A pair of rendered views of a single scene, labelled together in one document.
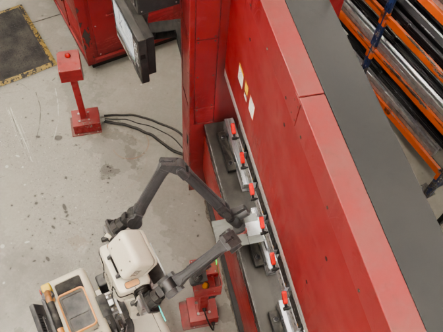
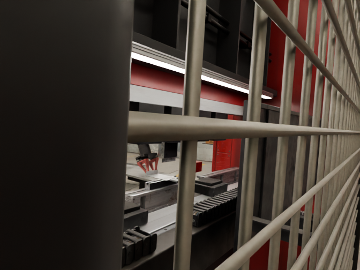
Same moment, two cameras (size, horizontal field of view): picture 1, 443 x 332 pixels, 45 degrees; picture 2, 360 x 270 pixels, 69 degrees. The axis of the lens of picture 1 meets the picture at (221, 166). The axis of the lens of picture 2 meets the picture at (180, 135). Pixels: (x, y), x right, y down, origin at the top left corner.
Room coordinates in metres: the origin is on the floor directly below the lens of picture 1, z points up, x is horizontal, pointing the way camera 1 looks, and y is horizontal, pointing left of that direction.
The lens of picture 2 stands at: (0.67, -1.31, 1.28)
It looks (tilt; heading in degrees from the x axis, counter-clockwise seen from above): 3 degrees down; 55
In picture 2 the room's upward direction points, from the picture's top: 3 degrees clockwise
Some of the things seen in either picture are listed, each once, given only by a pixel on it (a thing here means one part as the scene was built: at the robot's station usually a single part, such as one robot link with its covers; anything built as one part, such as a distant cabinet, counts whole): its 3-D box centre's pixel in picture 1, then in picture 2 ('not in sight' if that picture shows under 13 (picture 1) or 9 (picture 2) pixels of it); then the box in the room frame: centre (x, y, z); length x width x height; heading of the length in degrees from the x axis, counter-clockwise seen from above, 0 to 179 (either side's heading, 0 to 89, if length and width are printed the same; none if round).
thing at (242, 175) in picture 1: (237, 153); (221, 178); (1.86, -0.09, 0.92); 0.50 x 0.06 x 0.10; 18
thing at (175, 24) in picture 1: (171, 45); not in sight; (2.48, 0.40, 1.18); 0.40 x 0.24 x 0.07; 18
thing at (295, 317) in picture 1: (301, 311); not in sight; (0.79, -0.45, 1.26); 0.15 x 0.09 x 0.17; 18
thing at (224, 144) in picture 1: (226, 151); not in sight; (1.89, -0.02, 0.89); 0.30 x 0.05 x 0.03; 18
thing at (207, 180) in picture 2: not in sight; (194, 182); (1.38, -0.42, 1.01); 0.26 x 0.12 x 0.05; 108
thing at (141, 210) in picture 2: not in sight; (102, 208); (0.92, -0.57, 1.01); 0.26 x 0.12 x 0.05; 108
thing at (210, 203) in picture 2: not in sight; (222, 203); (1.27, -0.71, 1.02); 0.37 x 0.06 x 0.04; 18
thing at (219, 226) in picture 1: (237, 231); (145, 174); (1.29, -0.13, 1.00); 0.26 x 0.18 x 0.01; 108
